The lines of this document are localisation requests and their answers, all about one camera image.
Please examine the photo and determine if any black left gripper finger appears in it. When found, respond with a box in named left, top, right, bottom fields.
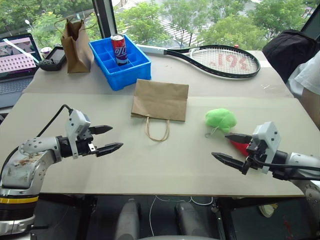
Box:
left=88, top=125, right=114, bottom=136
left=95, top=142, right=124, bottom=158

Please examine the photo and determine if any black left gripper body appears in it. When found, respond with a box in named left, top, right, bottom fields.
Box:
left=75, top=127, right=98, bottom=157

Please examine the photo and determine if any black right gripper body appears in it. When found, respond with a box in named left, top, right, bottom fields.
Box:
left=241, top=139, right=269, bottom=176

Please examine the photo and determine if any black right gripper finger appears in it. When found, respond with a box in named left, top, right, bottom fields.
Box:
left=211, top=152, right=246, bottom=172
left=224, top=133, right=254, bottom=145

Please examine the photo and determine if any flat brown paper bag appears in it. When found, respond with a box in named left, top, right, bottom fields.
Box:
left=130, top=78, right=190, bottom=143

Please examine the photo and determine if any small red object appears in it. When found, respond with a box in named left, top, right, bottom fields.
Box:
left=229, top=139, right=251, bottom=157

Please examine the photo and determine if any green plush toy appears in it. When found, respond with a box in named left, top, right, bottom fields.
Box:
left=204, top=107, right=237, bottom=139

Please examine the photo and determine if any blue plastic divided crate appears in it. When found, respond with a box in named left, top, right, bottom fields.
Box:
left=88, top=34, right=153, bottom=92

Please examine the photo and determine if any red soda can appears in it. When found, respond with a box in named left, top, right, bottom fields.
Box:
left=110, top=34, right=130, bottom=67

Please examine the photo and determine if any black tennis racket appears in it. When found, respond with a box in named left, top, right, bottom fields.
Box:
left=136, top=43, right=261, bottom=80

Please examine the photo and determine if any black handheld game console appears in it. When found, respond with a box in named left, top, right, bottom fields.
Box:
left=38, top=45, right=67, bottom=72

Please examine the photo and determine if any person in white shirt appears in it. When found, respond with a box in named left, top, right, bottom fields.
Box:
left=286, top=50, right=320, bottom=131

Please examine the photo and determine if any white cup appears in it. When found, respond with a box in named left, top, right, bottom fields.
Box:
left=40, top=46, right=53, bottom=61

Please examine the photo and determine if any black backpack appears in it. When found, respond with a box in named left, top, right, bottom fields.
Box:
left=261, top=29, right=320, bottom=83

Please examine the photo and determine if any open laptop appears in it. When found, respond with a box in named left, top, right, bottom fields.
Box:
left=0, top=32, right=43, bottom=110

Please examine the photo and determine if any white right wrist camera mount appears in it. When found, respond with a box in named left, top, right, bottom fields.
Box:
left=251, top=121, right=280, bottom=174

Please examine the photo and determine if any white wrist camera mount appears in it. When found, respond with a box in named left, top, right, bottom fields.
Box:
left=64, top=109, right=92, bottom=160
left=251, top=121, right=280, bottom=174

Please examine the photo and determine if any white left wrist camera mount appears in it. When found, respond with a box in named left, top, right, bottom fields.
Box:
left=64, top=109, right=92, bottom=160

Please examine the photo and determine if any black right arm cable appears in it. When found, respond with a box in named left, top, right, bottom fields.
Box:
left=247, top=152, right=320, bottom=181

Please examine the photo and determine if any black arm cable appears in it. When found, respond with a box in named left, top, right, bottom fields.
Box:
left=247, top=152, right=320, bottom=181
left=0, top=104, right=74, bottom=176

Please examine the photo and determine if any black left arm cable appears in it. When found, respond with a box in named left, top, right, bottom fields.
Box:
left=0, top=104, right=74, bottom=176

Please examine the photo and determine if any white cable under table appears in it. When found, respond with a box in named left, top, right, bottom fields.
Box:
left=148, top=195, right=214, bottom=237

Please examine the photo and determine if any black window frame post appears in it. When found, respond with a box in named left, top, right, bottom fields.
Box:
left=91, top=0, right=118, bottom=40

